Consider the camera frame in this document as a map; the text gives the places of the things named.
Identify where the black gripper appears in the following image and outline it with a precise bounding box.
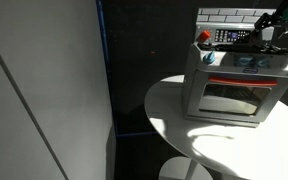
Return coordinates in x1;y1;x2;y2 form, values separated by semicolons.
252;0;288;40

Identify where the blue stove knob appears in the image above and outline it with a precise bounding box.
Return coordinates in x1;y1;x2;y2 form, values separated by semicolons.
202;50;217;65
237;55;254;68
254;54;270;68

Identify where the black stove burner grate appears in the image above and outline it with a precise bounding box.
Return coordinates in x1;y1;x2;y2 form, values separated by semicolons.
200;42;288;56

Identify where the red round stove knob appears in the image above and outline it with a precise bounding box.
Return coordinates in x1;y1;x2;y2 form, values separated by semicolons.
197;29;212;44

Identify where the grey toy stove oven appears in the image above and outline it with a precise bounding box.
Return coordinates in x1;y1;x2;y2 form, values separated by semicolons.
182;7;288;129

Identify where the red oven door handle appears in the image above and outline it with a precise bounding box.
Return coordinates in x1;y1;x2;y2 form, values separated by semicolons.
207;75;279;88

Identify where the white table pedestal base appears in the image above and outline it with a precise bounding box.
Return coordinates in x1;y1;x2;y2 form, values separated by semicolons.
158;156;215;180

